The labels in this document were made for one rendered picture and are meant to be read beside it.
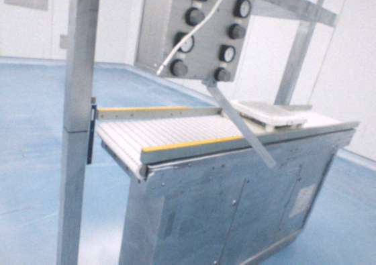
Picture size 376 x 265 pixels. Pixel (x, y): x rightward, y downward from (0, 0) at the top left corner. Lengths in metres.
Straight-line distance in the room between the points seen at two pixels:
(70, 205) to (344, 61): 3.60
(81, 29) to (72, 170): 0.42
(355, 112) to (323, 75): 0.61
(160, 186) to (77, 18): 0.47
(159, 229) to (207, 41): 0.56
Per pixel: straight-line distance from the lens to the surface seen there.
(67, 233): 1.06
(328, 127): 1.36
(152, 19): 0.56
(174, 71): 0.53
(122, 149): 0.71
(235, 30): 0.61
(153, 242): 0.92
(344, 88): 3.99
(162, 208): 0.83
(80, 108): 0.83
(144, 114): 0.91
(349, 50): 4.00
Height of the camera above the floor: 1.12
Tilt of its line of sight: 19 degrees down
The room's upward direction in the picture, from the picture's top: 12 degrees clockwise
